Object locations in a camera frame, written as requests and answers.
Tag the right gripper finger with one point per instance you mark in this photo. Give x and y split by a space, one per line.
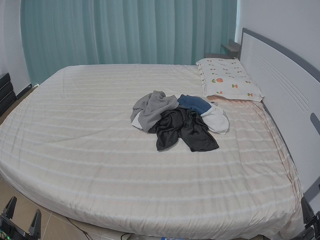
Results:
306 211

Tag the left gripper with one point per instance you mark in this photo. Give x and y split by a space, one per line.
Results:
15 232

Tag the blue-green curtain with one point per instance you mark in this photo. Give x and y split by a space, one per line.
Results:
112 24

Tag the pile of clothes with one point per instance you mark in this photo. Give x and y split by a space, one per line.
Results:
175 126

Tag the white printed pillow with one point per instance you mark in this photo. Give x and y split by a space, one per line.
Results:
227 76

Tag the grey wooden bedside table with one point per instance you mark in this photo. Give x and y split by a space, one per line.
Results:
231 47

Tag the bed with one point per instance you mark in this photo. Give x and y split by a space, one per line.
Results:
125 159

